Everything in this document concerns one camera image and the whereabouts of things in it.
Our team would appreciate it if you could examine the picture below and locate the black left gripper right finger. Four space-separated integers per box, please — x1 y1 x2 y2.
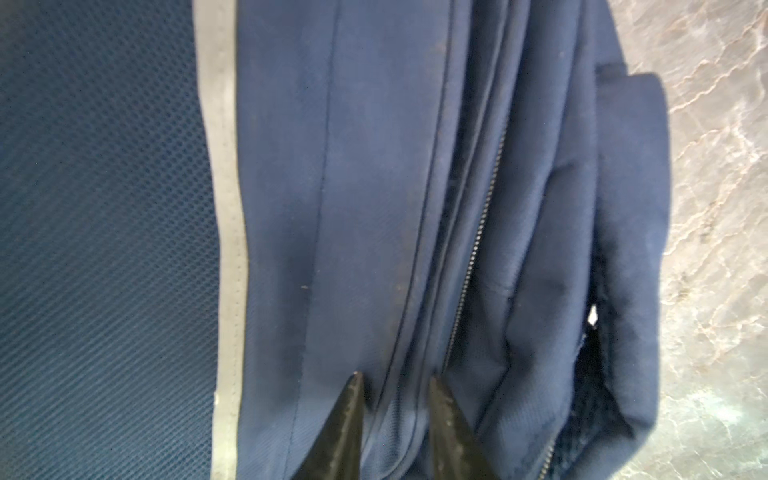
428 377 498 480

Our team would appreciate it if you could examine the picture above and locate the navy blue student backpack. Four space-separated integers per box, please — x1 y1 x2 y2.
1 1 670 479

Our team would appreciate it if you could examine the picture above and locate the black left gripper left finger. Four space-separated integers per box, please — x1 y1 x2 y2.
293 372 365 480

